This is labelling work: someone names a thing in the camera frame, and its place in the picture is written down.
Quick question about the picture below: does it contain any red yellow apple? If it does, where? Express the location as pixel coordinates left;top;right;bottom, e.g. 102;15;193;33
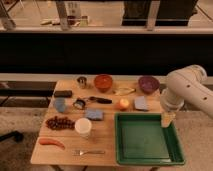
118;99;130;110

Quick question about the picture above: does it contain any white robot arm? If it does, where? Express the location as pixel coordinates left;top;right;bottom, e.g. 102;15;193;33
160;65;213;128

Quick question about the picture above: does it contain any purple bowl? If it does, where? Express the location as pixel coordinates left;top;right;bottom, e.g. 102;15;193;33
138;76;160;94

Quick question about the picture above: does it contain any red orange bowl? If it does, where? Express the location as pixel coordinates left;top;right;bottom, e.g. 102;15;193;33
94;74;113;92

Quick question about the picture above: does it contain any green plastic tray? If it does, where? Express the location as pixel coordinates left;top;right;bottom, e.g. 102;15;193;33
114;113;185;166

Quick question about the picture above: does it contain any yellow banana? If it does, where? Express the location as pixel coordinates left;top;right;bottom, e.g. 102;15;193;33
114;88;135;96

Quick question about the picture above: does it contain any blue sponge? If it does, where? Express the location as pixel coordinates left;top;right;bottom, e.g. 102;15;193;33
85;110;103;121

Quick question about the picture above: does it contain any white paper cup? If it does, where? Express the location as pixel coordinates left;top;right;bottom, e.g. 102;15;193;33
75;118;92;138

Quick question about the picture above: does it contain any small dark round tin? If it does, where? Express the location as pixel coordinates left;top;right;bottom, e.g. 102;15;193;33
73;98;86;110

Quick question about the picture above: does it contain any wooden table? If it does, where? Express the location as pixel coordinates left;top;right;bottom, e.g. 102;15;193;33
31;79;162;166

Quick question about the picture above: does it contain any small metal cup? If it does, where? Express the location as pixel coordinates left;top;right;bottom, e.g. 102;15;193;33
77;76;87;89

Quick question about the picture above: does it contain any silver fork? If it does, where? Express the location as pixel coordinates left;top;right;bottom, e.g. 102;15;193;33
73;150;105;156

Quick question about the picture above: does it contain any bunch of dark grapes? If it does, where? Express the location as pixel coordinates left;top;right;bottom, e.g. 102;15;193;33
46;116;75;130

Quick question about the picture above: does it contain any black rectangular block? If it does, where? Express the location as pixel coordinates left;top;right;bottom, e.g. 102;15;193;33
53;90;73;98

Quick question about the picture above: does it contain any black handled tool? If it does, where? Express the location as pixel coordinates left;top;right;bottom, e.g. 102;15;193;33
89;96;112;104

